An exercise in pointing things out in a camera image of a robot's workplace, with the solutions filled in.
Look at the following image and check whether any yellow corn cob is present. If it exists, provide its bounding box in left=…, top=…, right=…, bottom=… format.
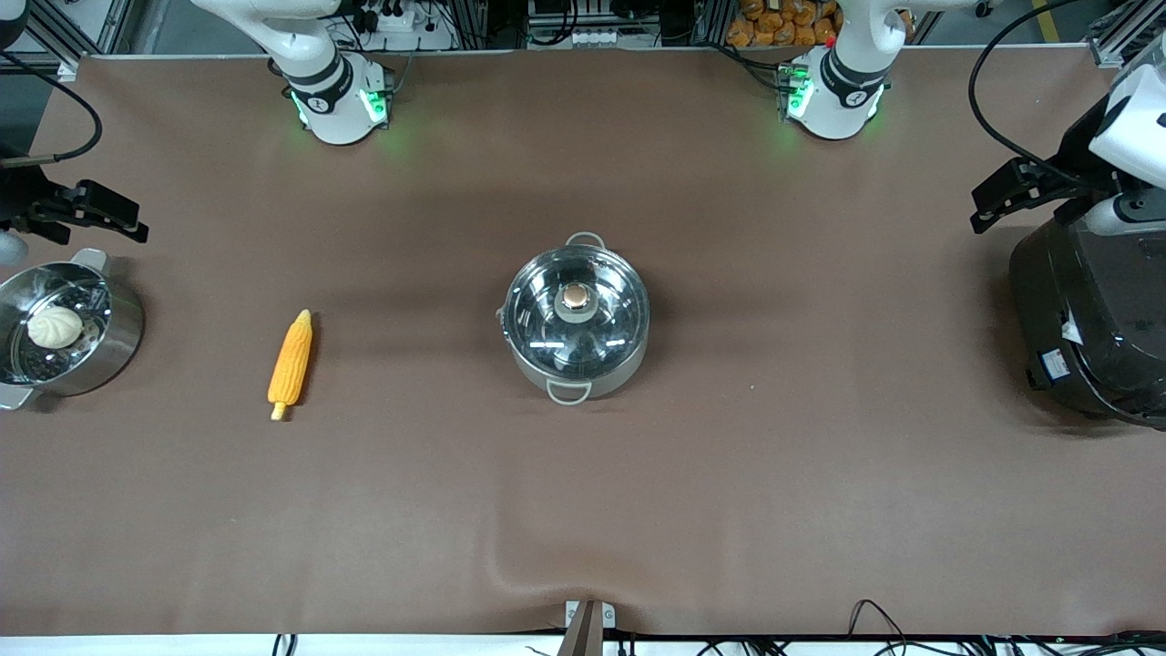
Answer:
left=267, top=309, right=314, bottom=422

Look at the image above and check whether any glass pot lid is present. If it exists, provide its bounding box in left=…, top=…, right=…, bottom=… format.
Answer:
left=504, top=246, right=651, bottom=376

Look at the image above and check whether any steel steamer pot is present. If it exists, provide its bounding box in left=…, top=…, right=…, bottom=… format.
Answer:
left=0, top=248, right=145, bottom=411

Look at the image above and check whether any stainless steel pot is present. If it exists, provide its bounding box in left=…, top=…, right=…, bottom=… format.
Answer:
left=496, top=231, right=652, bottom=405

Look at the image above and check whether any white steamed bun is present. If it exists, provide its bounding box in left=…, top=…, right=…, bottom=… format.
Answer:
left=26, top=305, right=85, bottom=350

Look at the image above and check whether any black rice cooker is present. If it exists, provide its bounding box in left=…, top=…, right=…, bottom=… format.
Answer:
left=1008, top=214, right=1166, bottom=431

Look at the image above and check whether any bag of orange buns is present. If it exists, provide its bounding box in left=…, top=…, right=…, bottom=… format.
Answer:
left=726, top=0, right=844, bottom=48

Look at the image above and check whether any white power strip with plugs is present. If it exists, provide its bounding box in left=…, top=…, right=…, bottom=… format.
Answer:
left=355, top=3, right=422, bottom=34

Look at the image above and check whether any brown table mat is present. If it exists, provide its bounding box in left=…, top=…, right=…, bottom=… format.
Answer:
left=0, top=46, right=1166, bottom=639

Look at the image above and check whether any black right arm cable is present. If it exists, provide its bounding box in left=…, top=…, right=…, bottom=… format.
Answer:
left=0, top=50, right=103, bottom=169

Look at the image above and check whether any aluminium frame profile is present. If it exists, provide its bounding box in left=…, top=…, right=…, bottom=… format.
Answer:
left=26, top=0, right=139, bottom=57
left=1087, top=14, right=1151, bottom=70

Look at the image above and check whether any metal mount bracket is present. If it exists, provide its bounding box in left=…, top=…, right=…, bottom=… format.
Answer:
left=557, top=600, right=617, bottom=656

